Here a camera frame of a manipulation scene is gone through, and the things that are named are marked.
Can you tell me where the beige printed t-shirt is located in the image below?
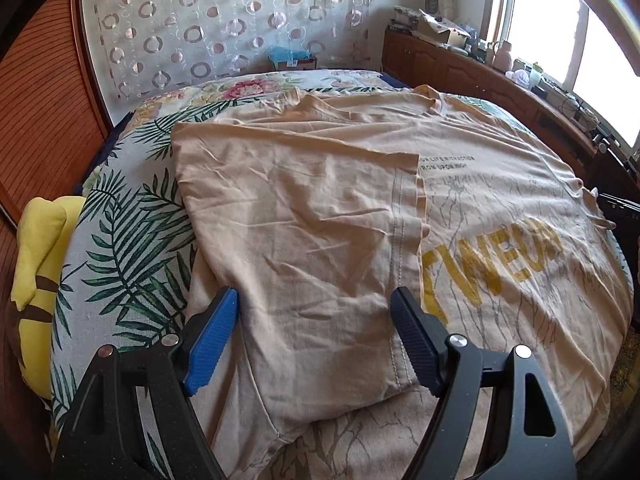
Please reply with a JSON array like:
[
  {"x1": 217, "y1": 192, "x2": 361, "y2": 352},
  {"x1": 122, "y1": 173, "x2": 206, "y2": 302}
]
[{"x1": 170, "y1": 85, "x2": 632, "y2": 480}]

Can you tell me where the floral leaf-print bedspread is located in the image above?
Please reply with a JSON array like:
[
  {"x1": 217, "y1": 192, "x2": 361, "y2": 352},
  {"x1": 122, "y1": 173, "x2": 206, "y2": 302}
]
[{"x1": 49, "y1": 69, "x2": 632, "y2": 480}]

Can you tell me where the open cardboard box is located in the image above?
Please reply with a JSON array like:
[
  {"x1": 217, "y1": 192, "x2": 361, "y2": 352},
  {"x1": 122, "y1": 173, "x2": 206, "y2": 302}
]
[{"x1": 412, "y1": 9, "x2": 472, "y2": 47}]

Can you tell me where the yellow plush toy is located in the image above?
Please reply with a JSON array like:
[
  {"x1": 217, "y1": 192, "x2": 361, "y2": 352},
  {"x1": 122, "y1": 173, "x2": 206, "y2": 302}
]
[{"x1": 5, "y1": 196, "x2": 87, "y2": 401}]

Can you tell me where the blue cloth on small box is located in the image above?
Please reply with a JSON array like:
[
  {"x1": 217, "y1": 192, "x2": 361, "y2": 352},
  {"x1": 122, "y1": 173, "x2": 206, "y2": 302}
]
[{"x1": 270, "y1": 44, "x2": 319, "y2": 72}]

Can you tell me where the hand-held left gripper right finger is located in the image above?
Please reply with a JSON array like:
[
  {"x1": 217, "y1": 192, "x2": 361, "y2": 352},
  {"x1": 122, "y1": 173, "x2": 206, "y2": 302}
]
[{"x1": 390, "y1": 286, "x2": 576, "y2": 480}]

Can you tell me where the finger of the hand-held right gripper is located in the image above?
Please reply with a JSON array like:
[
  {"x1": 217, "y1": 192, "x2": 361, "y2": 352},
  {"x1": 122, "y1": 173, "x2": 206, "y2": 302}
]
[{"x1": 596, "y1": 191, "x2": 640, "y2": 232}]

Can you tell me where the pink bottle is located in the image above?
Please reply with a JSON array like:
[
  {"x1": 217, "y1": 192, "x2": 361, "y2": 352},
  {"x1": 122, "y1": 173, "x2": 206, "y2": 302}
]
[{"x1": 492, "y1": 40, "x2": 514, "y2": 71}]

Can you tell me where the circle-patterned sheer curtain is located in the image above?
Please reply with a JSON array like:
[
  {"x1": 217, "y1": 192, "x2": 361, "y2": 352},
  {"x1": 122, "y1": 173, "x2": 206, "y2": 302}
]
[{"x1": 80, "y1": 0, "x2": 453, "y2": 111}]

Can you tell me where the bright window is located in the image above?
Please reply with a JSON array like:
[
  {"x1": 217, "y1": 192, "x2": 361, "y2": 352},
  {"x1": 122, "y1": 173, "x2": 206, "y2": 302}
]
[{"x1": 492, "y1": 0, "x2": 640, "y2": 148}]

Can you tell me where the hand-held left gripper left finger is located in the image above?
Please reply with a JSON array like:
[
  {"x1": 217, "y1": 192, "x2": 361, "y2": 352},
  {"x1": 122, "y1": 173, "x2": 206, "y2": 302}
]
[{"x1": 50, "y1": 287, "x2": 240, "y2": 480}]

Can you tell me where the long wooden cabinet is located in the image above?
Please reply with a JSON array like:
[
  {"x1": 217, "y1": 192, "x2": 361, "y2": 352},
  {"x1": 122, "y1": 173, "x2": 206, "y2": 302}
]
[{"x1": 382, "y1": 27, "x2": 640, "y2": 201}]

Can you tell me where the navy bed sheet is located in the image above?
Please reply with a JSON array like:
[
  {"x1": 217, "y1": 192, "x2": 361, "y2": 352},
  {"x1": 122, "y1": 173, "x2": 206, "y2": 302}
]
[{"x1": 74, "y1": 112, "x2": 132, "y2": 196}]

